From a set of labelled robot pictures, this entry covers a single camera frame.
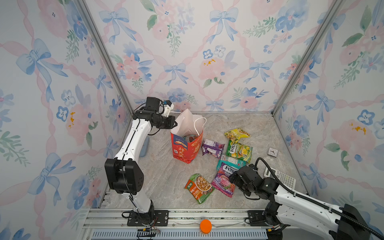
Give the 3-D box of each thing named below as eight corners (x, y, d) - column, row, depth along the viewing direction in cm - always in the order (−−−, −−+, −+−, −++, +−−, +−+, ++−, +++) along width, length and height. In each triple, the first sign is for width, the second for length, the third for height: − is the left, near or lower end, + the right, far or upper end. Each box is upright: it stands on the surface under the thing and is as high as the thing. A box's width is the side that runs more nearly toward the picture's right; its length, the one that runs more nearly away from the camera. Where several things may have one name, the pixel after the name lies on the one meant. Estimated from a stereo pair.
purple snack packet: (199, 154, 98) (200, 151, 95) (203, 141, 105) (204, 138, 102) (220, 159, 96) (221, 156, 93) (223, 145, 103) (224, 142, 100)
